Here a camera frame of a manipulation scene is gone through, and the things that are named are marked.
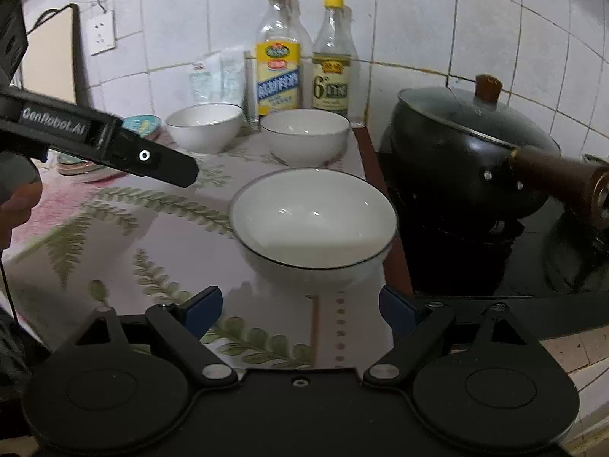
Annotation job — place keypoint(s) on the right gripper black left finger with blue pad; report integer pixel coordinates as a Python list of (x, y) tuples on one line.
[(177, 333)]

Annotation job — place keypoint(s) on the white bowl back left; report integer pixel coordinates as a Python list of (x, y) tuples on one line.
[(205, 128)]

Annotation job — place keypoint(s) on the white plastic seasoning bag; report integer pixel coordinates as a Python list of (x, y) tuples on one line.
[(220, 78)]

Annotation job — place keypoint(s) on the white bowl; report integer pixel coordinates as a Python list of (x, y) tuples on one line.
[(311, 231), (305, 137), (205, 128)]

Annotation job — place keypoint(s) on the white wall socket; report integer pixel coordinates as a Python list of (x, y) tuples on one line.
[(100, 33)]

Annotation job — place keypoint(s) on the yellow label cooking wine bottle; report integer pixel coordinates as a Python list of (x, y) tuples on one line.
[(278, 57)]

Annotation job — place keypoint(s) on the white bowl back right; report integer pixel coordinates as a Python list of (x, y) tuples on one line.
[(305, 137)]

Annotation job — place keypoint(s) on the cream cutting board black rim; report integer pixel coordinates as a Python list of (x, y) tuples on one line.
[(54, 62)]

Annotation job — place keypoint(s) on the black stove top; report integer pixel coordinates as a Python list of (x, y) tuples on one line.
[(475, 233)]

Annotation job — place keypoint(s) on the black pot with lid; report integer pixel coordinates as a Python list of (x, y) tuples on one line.
[(471, 152)]

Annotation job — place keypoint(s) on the blue egg pattern plate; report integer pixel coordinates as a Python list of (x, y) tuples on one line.
[(146, 126)]

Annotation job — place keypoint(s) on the person's left hand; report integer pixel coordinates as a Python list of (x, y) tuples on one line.
[(21, 190)]

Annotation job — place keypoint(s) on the pink bunny pattern plate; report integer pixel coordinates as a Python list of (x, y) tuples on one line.
[(82, 171)]

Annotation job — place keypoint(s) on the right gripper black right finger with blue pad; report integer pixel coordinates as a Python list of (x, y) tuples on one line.
[(417, 331)]

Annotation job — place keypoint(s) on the vinegar bottle yellow cap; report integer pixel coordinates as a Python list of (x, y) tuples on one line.
[(333, 53)]

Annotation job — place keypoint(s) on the white bowl front right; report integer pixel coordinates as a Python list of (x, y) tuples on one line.
[(311, 231)]

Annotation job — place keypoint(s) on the floral fern tablecloth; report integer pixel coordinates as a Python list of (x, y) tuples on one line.
[(131, 242)]

